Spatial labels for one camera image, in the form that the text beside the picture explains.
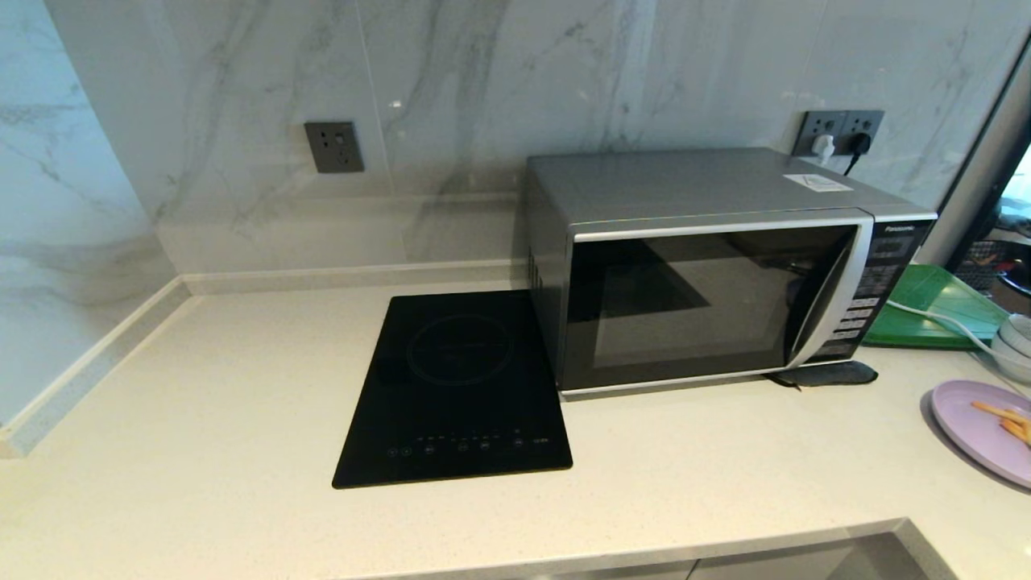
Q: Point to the grey single wall socket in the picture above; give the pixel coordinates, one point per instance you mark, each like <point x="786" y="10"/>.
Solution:
<point x="334" y="147"/>

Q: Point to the purple plastic plate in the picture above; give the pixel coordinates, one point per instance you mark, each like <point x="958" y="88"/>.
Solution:
<point x="970" y="427"/>

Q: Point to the white power plug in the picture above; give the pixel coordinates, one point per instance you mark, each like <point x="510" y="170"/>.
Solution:
<point x="824" y="147"/>

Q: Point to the green plastic cutting board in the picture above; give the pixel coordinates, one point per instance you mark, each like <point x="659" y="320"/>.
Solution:
<point x="934" y="314"/>

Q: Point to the grey double wall socket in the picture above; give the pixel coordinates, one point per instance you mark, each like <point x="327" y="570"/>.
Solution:
<point x="830" y="122"/>

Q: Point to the black cloth pad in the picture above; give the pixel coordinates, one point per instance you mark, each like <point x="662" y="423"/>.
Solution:
<point x="830" y="373"/>

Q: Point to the white stacked bowls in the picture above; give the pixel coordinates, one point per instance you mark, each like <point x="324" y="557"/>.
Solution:
<point x="1016" y="346"/>

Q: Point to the black power plug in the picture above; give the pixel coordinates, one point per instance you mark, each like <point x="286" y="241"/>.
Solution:
<point x="859" y="145"/>

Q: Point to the orange french fry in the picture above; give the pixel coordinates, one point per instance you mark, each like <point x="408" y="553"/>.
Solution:
<point x="1016" y="429"/>
<point x="999" y="411"/>

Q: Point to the silver microwave oven body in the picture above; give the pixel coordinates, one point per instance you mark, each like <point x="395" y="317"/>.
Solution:
<point x="685" y="185"/>

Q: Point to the white paper label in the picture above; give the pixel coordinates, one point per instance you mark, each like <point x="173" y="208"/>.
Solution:
<point x="817" y="183"/>

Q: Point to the black glass microwave door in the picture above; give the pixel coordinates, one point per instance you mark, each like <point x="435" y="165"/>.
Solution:
<point x="685" y="306"/>

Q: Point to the black induction cooktop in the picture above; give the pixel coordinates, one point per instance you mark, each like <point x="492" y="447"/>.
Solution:
<point x="451" y="387"/>

